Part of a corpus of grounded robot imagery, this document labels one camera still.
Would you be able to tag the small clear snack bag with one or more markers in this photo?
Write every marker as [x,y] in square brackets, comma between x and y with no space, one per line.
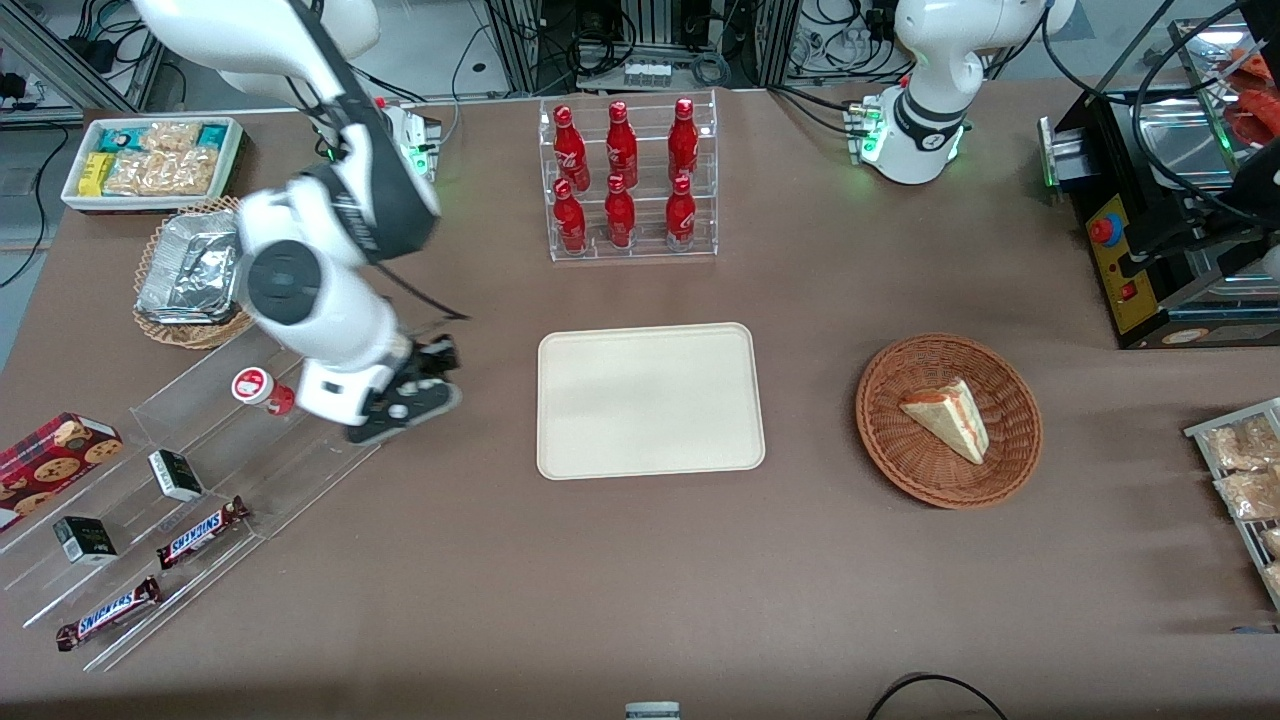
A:
[170,136]

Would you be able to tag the aluminium foil tray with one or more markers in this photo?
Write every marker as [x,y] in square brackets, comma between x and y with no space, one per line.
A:
[190,265]

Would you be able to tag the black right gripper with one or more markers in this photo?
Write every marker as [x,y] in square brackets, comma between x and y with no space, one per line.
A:
[437,356]

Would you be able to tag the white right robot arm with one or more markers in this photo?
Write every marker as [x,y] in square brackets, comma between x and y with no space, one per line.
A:
[320,300]

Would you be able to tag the brown round wicker basket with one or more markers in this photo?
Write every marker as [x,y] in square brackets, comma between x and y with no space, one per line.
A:
[900,460]

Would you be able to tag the red gum bottle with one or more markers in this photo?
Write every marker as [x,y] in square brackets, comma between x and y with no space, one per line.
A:
[255,387]

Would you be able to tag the red emergency stop button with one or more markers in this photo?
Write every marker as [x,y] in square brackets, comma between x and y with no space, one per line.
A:
[1105,230]

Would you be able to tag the clear acrylic stepped display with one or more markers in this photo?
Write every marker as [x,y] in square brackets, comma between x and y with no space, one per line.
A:
[290,480]

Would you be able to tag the small black box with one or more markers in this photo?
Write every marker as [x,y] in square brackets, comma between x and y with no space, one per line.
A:
[85,540]
[176,476]

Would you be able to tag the clear bag of snacks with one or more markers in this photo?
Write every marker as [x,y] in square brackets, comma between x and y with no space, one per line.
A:
[1240,445]
[1250,495]

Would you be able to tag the white power strip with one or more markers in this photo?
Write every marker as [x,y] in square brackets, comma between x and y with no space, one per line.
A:
[647,73]

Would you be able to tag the beige plastic tray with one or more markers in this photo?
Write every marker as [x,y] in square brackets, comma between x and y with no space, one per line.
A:
[650,400]

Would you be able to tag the red cookie box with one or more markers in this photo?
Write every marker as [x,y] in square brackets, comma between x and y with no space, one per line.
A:
[50,465]

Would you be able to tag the yellow snack pack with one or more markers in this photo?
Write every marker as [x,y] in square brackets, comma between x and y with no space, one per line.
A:
[95,175]

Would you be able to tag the large clear snack bag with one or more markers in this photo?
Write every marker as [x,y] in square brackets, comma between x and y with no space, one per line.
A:
[160,172]

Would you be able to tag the light wicker basket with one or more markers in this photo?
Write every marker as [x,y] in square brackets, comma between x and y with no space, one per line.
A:
[190,335]

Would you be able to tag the Snickers chocolate bar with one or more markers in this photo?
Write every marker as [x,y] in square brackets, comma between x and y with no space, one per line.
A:
[108,613]
[200,533]

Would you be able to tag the teal snack pack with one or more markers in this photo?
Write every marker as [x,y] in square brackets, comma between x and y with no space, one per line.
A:
[122,138]
[212,137]

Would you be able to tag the tray of packaged snacks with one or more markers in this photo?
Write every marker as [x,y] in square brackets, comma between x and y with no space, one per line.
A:
[1200,432]

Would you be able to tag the triangle sandwich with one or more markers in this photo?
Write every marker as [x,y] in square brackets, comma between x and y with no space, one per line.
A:
[950,415]

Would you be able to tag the grey box object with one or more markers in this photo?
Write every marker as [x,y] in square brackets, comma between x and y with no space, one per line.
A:
[652,712]

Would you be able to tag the red cola bottle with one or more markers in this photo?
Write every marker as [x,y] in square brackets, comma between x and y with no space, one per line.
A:
[570,150]
[570,220]
[620,215]
[680,215]
[683,140]
[621,145]

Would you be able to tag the clear acrylic bottle rack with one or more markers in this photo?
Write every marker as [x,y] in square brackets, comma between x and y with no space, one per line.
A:
[650,200]

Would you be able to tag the black machine with yellow panel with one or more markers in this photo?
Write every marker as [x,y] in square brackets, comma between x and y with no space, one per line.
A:
[1160,260]

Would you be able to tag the white plastic bin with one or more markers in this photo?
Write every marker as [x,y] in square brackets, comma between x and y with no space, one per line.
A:
[140,205]

